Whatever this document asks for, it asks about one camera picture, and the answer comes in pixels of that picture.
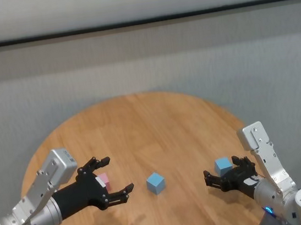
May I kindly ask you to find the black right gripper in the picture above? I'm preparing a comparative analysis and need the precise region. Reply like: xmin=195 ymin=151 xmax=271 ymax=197
xmin=201 ymin=152 xmax=262 ymax=204

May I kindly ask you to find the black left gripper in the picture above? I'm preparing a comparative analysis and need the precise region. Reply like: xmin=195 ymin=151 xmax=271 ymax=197
xmin=47 ymin=151 xmax=138 ymax=222

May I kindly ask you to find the pink cube block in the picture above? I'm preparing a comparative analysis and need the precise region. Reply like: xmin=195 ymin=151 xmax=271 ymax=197
xmin=97 ymin=172 xmax=112 ymax=194

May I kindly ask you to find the blue cube block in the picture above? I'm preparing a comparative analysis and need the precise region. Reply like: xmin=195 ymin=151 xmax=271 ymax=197
xmin=145 ymin=171 xmax=167 ymax=195
xmin=214 ymin=156 xmax=234 ymax=178

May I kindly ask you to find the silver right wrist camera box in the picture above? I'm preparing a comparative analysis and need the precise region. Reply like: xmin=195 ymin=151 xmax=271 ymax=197
xmin=235 ymin=117 xmax=300 ymax=203

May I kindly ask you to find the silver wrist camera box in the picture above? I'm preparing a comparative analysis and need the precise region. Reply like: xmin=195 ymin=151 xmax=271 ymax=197
xmin=5 ymin=146 xmax=85 ymax=225
xmin=235 ymin=117 xmax=300 ymax=203

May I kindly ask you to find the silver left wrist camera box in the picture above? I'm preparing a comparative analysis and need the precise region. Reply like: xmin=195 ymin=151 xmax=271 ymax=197
xmin=5 ymin=146 xmax=85 ymax=225

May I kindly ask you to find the black wall baseboard strip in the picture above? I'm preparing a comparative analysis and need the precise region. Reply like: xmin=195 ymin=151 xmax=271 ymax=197
xmin=0 ymin=0 xmax=301 ymax=49

